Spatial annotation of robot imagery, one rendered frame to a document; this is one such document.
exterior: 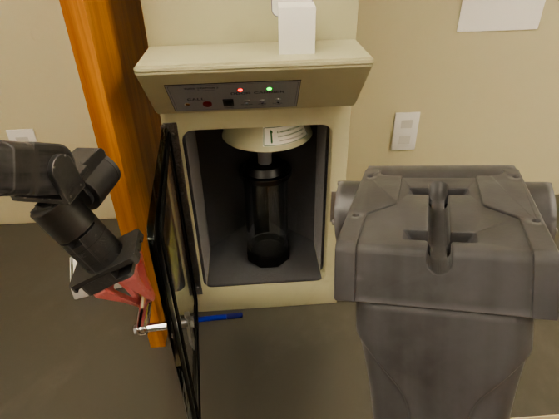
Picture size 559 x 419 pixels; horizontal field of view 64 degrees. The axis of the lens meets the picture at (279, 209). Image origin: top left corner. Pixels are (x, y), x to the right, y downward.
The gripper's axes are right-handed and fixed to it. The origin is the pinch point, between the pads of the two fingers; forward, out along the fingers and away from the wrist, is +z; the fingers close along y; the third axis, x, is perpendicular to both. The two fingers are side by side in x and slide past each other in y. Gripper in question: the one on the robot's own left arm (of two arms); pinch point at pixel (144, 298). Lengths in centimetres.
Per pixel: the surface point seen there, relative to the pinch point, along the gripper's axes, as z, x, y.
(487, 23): 13, -59, -84
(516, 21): 16, -59, -91
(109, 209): 14, -67, 31
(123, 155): -15.4, -15.2, -5.1
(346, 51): -14.4, -12.1, -41.8
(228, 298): 25.5, -21.2, -1.0
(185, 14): -27.4, -21.7, -23.6
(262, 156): 2.6, -28.9, -22.1
